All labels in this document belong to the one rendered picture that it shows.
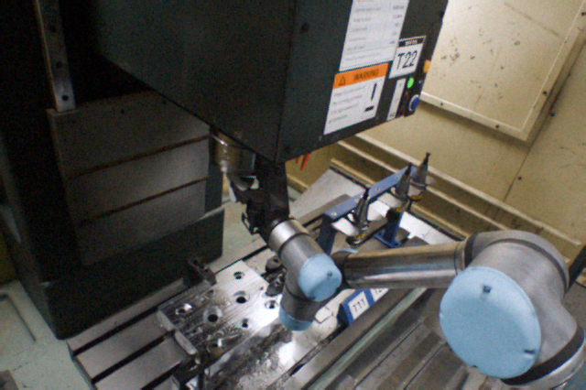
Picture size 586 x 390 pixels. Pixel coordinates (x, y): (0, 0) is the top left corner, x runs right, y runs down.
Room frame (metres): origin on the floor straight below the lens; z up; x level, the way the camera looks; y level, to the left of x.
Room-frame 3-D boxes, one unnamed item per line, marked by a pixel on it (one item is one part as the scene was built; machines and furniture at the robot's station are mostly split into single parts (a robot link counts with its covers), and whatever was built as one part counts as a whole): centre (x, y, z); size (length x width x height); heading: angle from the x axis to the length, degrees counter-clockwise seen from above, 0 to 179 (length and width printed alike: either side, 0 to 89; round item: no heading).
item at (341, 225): (0.90, -0.16, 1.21); 0.07 x 0.05 x 0.01; 51
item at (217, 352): (0.57, 0.15, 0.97); 0.13 x 0.03 x 0.15; 141
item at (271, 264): (1.07, -0.04, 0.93); 0.26 x 0.05 x 0.06; 146
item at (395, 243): (1.28, -0.40, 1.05); 0.10 x 0.05 x 0.30; 51
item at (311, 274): (0.57, -0.06, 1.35); 0.11 x 0.08 x 0.09; 36
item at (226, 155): (0.80, 0.11, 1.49); 0.16 x 0.16 x 0.12
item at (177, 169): (1.08, 0.46, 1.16); 0.48 x 0.05 x 0.51; 141
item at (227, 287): (0.77, 0.12, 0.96); 0.29 x 0.23 x 0.05; 141
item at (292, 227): (0.64, -0.01, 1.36); 0.08 x 0.05 x 0.08; 126
